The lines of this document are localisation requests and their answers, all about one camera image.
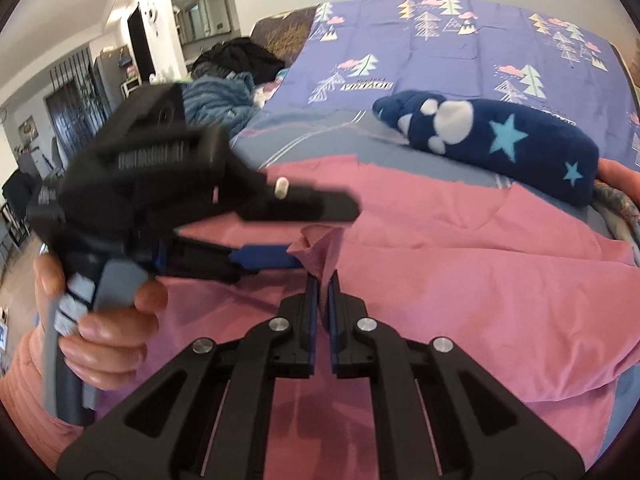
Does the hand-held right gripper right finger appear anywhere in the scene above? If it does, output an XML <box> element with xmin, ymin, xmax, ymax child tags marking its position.
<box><xmin>327</xmin><ymin>270</ymin><xmax>586</xmax><ymax>480</ymax></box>

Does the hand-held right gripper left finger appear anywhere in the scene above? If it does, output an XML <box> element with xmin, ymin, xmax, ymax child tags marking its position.
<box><xmin>56</xmin><ymin>276</ymin><xmax>321</xmax><ymax>480</ymax></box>

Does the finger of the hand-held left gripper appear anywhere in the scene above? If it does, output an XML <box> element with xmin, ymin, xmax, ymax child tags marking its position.
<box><xmin>170</xmin><ymin>237</ymin><xmax>302</xmax><ymax>285</ymax></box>
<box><xmin>175</xmin><ymin>175</ymin><xmax>362</xmax><ymax>235</ymax></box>

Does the pink shirt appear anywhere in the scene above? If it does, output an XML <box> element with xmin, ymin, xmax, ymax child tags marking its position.
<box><xmin>95</xmin><ymin>152</ymin><xmax>637</xmax><ymax>480</ymax></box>

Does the black clothes pile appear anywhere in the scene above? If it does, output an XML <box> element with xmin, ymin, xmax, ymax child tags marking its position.
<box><xmin>191</xmin><ymin>37</ymin><xmax>287</xmax><ymax>84</ymax></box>

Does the stack of folded clothes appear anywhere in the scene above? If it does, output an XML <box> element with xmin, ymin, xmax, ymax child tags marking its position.
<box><xmin>592</xmin><ymin>180</ymin><xmax>640</xmax><ymax>267</ymax></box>

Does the person's left hand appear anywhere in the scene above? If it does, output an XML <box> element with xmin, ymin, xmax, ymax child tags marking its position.
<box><xmin>34</xmin><ymin>255</ymin><xmax>169</xmax><ymax>389</ymax></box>

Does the black window grille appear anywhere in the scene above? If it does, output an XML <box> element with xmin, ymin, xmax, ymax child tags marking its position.
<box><xmin>44</xmin><ymin>49</ymin><xmax>109</xmax><ymax>137</ymax></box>

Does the grey refrigerator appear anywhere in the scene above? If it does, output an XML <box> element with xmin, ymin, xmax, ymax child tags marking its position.
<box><xmin>94</xmin><ymin>45</ymin><xmax>132</xmax><ymax>111</ymax></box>

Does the teal fuzzy blanket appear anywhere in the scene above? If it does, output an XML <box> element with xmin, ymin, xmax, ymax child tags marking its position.
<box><xmin>181</xmin><ymin>72</ymin><xmax>262</xmax><ymax>137</ymax></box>

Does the dark chair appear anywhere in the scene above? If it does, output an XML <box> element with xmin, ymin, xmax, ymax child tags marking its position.
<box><xmin>1</xmin><ymin>169</ymin><xmax>37</xmax><ymax>257</ymax></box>

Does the dark brown patterned headboard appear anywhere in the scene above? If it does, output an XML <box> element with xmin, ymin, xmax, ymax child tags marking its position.
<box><xmin>249</xmin><ymin>5</ymin><xmax>319</xmax><ymax>69</ymax></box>

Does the purple tree print bed sheet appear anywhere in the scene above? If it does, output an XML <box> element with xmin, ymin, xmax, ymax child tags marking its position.
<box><xmin>235</xmin><ymin>0</ymin><xmax>640</xmax><ymax>171</ymax></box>

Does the navy star print fleece garment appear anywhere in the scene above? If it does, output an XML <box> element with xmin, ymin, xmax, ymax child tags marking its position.
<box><xmin>372</xmin><ymin>89</ymin><xmax>601</xmax><ymax>207</ymax></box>

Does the coral pink folded garment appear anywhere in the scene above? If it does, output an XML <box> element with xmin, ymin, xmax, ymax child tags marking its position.
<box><xmin>597</xmin><ymin>157</ymin><xmax>640</xmax><ymax>187</ymax></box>

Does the framed wall picture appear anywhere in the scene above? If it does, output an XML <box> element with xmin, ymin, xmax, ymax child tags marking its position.
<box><xmin>16</xmin><ymin>116</ymin><xmax>39</xmax><ymax>144</ymax></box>

